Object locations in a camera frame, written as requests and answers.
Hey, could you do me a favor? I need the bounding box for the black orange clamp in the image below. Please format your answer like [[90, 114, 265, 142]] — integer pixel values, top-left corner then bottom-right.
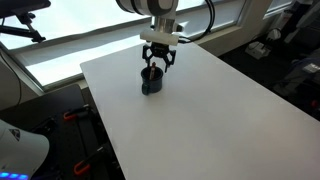
[[63, 105, 92, 122], [73, 146, 109, 176]]

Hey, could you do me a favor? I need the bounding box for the white power strip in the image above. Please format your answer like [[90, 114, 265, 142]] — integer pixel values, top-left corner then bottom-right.
[[245, 40, 272, 60]]

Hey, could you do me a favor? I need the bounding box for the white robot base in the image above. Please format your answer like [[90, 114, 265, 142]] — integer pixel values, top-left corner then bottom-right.
[[0, 119, 51, 180]]

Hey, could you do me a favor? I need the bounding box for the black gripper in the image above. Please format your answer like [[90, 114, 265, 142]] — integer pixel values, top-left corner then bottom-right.
[[142, 42, 177, 73]]

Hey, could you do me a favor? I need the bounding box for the red and white marker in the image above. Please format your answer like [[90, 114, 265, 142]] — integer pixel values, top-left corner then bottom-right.
[[149, 61, 157, 80]]

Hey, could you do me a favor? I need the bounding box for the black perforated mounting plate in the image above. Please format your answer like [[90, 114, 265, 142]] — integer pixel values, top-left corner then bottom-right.
[[31, 106, 113, 180]]

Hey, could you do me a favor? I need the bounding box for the grey blue bag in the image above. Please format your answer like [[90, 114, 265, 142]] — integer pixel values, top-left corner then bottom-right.
[[273, 56, 320, 98]]

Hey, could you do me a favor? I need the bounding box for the black equipment stand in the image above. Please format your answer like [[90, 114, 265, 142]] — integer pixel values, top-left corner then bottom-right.
[[283, 0, 320, 44]]

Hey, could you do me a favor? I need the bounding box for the dark green mug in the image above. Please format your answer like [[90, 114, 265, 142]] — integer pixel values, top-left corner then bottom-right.
[[140, 66, 164, 96]]

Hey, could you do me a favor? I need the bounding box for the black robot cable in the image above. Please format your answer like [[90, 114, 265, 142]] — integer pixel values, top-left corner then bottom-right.
[[176, 0, 216, 44]]

